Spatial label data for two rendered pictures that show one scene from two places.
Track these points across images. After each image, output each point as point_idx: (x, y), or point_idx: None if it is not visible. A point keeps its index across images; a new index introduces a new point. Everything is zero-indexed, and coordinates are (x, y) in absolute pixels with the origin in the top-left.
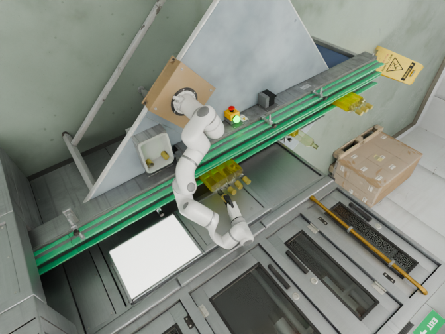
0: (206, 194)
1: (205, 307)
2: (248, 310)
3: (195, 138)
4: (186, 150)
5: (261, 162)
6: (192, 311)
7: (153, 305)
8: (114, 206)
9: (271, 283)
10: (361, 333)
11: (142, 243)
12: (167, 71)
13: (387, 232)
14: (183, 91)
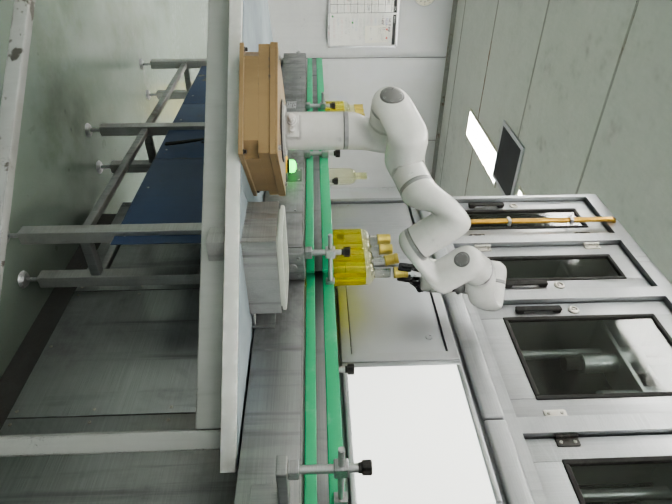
0: (342, 308)
1: (550, 409)
2: (574, 363)
3: (427, 133)
4: (406, 171)
5: None
6: (554, 426)
7: (523, 473)
8: (301, 408)
9: (543, 322)
10: (640, 284)
11: (378, 439)
12: (257, 71)
13: (525, 205)
14: (283, 107)
